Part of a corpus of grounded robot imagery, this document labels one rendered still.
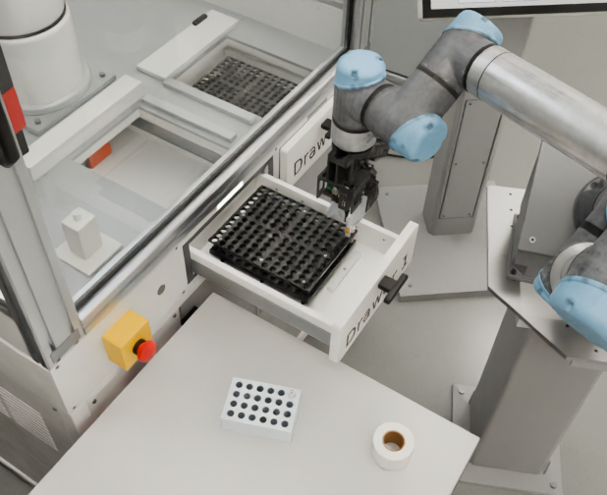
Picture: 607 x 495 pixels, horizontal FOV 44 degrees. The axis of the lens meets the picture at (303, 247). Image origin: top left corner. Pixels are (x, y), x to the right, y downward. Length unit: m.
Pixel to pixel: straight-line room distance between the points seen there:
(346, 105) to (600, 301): 0.48
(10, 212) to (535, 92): 0.68
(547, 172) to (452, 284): 1.05
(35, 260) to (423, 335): 1.56
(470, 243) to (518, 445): 0.81
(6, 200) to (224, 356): 0.59
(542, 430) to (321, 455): 0.83
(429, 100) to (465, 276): 1.49
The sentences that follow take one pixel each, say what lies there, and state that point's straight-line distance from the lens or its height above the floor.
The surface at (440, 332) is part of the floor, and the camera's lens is 2.43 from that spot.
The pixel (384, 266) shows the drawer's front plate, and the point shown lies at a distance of 1.35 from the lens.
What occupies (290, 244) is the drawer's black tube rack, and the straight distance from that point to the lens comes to 1.41.
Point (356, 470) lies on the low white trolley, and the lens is 1.32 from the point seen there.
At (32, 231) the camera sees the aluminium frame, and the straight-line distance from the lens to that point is 1.05.
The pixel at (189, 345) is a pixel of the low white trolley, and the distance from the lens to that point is 1.45.
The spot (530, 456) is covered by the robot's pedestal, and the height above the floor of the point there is 0.11.
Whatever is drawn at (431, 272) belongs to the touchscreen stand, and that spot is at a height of 0.03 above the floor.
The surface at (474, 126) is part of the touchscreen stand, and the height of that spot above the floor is 0.52.
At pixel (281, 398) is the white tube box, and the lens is 1.34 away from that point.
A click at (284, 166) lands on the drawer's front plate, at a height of 0.89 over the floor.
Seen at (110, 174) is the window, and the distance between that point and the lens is 1.15.
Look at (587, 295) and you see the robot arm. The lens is 0.91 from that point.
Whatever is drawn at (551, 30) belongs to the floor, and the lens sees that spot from 3.82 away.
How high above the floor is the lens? 1.96
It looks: 49 degrees down
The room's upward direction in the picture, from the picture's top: 2 degrees clockwise
